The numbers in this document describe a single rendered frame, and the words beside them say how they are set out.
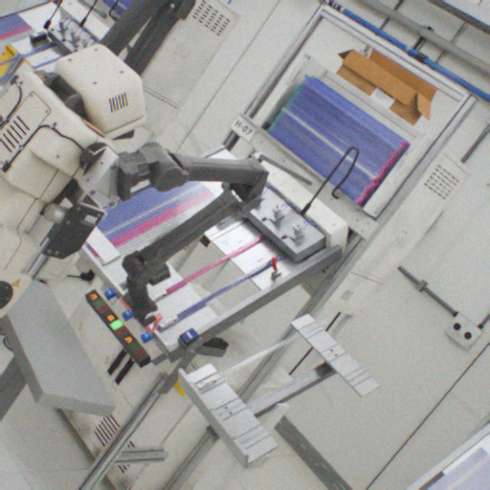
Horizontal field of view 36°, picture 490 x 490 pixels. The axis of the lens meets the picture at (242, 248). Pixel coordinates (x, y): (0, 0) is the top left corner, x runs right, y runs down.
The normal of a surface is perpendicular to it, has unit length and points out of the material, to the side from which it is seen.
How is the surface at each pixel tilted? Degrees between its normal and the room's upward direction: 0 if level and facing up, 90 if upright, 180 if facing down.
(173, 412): 90
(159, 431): 90
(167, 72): 90
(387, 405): 90
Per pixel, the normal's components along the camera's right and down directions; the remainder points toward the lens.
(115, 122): 0.59, 0.58
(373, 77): -0.41, -0.30
